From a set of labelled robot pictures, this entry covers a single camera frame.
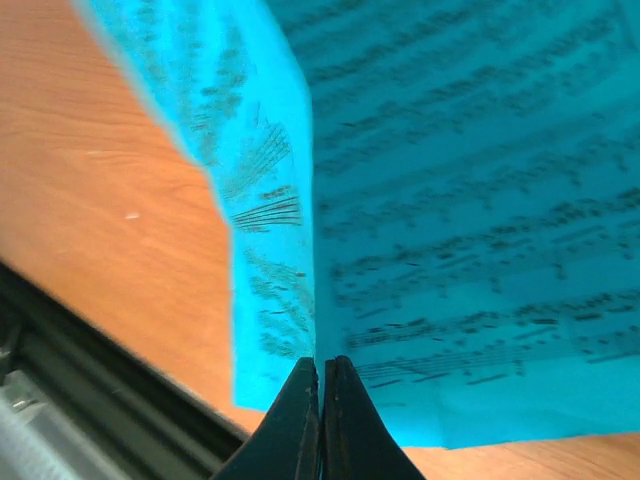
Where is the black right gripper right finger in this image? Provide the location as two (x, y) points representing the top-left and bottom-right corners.
(321, 355), (424, 480)

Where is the blue sheet music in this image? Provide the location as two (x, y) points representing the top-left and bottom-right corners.
(77, 1), (639, 448)

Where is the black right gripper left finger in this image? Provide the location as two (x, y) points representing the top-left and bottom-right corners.
(212, 357), (320, 480)

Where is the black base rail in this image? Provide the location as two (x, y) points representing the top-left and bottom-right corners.
(1, 266), (248, 479)

